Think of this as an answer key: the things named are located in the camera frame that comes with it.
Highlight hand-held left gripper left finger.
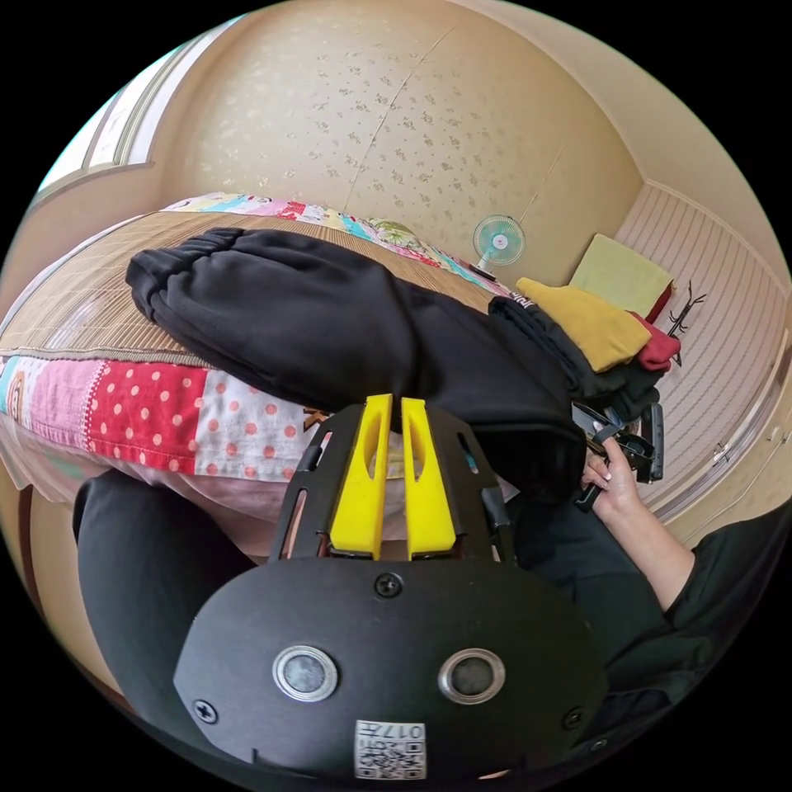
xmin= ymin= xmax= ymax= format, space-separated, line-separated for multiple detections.
xmin=329 ymin=394 xmax=394 ymax=562

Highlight small teal table fan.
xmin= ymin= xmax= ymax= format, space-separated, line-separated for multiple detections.
xmin=472 ymin=214 xmax=526 ymax=274

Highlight person's right hand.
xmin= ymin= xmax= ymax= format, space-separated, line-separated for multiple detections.
xmin=581 ymin=436 xmax=644 ymax=518

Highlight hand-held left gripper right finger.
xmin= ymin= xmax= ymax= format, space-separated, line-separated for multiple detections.
xmin=400 ymin=398 xmax=464 ymax=562

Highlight window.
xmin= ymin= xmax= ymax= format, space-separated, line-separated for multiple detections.
xmin=35 ymin=36 xmax=193 ymax=194

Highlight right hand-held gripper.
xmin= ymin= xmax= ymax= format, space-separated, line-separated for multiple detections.
xmin=572 ymin=402 xmax=657 ymax=510

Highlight black branched coat hook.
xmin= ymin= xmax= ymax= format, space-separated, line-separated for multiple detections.
xmin=667 ymin=280 xmax=708 ymax=367

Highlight person's right forearm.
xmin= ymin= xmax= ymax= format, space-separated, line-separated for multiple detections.
xmin=596 ymin=492 xmax=698 ymax=615

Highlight black long pants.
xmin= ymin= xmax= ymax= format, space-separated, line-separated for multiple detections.
xmin=125 ymin=227 xmax=590 ymax=503

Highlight yellow-green cushion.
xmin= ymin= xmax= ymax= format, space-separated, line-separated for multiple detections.
xmin=568 ymin=233 xmax=675 ymax=318

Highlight pile of clothes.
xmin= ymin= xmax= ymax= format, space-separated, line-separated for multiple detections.
xmin=488 ymin=276 xmax=681 ymax=423

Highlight person's body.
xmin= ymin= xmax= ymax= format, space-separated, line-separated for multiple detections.
xmin=72 ymin=469 xmax=792 ymax=778

